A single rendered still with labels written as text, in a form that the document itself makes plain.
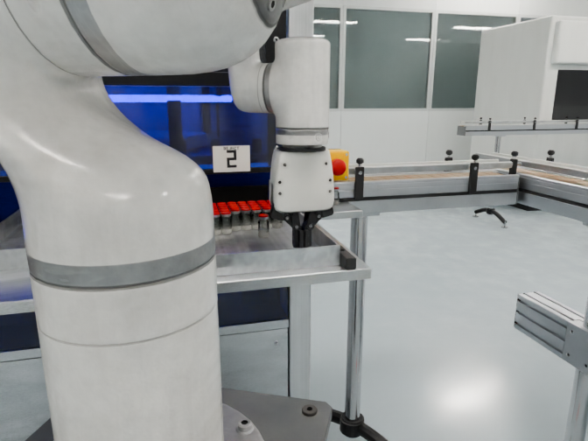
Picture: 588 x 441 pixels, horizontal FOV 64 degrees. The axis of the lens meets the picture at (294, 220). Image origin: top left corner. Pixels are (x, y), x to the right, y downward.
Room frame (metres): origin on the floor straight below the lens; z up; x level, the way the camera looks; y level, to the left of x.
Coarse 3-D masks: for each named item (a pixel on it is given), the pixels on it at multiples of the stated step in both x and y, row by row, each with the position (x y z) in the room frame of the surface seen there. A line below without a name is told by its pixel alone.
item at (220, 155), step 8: (216, 152) 1.07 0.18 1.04; (224, 152) 1.07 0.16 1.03; (240, 152) 1.08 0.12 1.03; (248, 152) 1.09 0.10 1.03; (216, 160) 1.07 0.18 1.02; (224, 160) 1.07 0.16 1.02; (232, 160) 1.08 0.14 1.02; (240, 160) 1.08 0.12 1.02; (248, 160) 1.09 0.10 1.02; (216, 168) 1.07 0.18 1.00; (224, 168) 1.07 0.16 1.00; (232, 168) 1.08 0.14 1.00; (240, 168) 1.08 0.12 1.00; (248, 168) 1.09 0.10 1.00
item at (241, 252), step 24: (216, 240) 0.89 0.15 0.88; (240, 240) 0.89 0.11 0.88; (264, 240) 0.89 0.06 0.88; (288, 240) 0.89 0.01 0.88; (312, 240) 0.89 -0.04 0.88; (216, 264) 0.70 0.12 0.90; (240, 264) 0.71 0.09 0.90; (264, 264) 0.72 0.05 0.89; (288, 264) 0.73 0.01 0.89; (312, 264) 0.74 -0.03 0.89; (336, 264) 0.75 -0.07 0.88
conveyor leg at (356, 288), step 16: (352, 224) 1.33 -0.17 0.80; (352, 240) 1.33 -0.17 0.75; (352, 288) 1.32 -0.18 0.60; (352, 304) 1.32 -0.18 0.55; (352, 320) 1.32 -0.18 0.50; (352, 336) 1.32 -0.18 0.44; (352, 352) 1.32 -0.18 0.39; (352, 368) 1.32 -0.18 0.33; (352, 384) 1.32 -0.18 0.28; (352, 400) 1.32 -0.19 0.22; (352, 416) 1.32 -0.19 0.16
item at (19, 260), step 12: (12, 216) 0.96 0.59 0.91; (0, 228) 0.89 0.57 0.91; (12, 228) 0.95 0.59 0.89; (0, 240) 0.88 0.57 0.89; (12, 240) 0.89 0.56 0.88; (0, 252) 0.72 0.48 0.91; (12, 252) 0.73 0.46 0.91; (24, 252) 0.73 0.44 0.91; (0, 264) 0.72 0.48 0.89; (12, 264) 0.73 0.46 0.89; (24, 264) 0.73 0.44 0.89
